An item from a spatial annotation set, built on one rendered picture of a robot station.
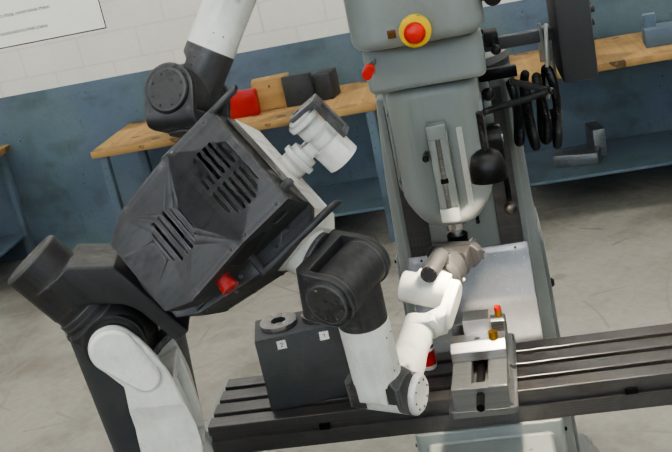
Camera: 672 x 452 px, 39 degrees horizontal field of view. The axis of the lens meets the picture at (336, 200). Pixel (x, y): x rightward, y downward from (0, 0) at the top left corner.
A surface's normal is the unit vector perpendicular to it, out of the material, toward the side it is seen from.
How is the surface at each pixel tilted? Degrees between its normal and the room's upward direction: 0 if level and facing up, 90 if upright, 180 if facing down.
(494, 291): 63
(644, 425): 0
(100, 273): 90
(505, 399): 90
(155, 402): 90
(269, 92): 90
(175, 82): 67
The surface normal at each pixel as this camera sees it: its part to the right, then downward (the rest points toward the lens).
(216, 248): -0.42, 0.09
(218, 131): -0.25, -0.07
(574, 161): -0.37, 0.35
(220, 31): 0.19, 0.18
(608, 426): -0.20, -0.93
